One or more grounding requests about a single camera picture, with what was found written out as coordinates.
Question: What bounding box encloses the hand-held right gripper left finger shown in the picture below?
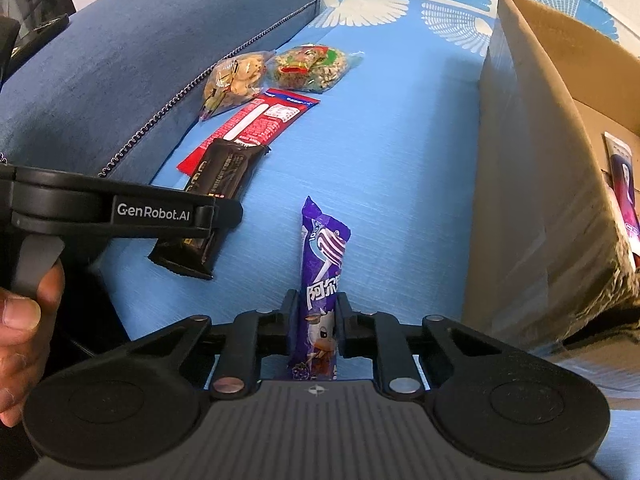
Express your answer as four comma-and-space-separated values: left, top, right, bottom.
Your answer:
130, 289, 301, 401

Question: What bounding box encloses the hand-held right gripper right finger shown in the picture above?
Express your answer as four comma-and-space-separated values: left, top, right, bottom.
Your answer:
335, 291, 506, 401

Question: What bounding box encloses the purple snack packet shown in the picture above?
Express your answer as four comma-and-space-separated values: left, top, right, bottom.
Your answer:
286, 196, 352, 381

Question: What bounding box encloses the dark brown snack bar packet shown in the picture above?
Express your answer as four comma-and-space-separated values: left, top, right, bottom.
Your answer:
147, 139, 272, 281

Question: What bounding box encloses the clear bag of rice crackers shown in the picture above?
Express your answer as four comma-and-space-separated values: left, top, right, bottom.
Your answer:
199, 50, 277, 122

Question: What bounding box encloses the brown cardboard box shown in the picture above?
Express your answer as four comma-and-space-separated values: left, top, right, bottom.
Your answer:
462, 0, 640, 361

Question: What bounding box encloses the clear bag of mixed nuts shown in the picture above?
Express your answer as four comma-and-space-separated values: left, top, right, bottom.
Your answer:
267, 45, 365, 95

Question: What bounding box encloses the person's left hand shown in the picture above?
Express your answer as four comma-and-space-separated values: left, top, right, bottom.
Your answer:
0, 257, 67, 428

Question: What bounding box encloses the blue sofa cushion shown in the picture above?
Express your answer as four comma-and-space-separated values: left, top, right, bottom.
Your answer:
0, 0, 325, 196

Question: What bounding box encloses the blue fan-print blanket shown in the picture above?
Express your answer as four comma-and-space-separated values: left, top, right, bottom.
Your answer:
97, 0, 640, 480

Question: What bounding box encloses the red white snack packet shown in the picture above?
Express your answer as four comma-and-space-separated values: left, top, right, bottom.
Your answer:
177, 88, 321, 173

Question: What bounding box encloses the pink white snack packet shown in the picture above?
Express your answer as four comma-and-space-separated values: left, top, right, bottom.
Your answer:
602, 131, 640, 256

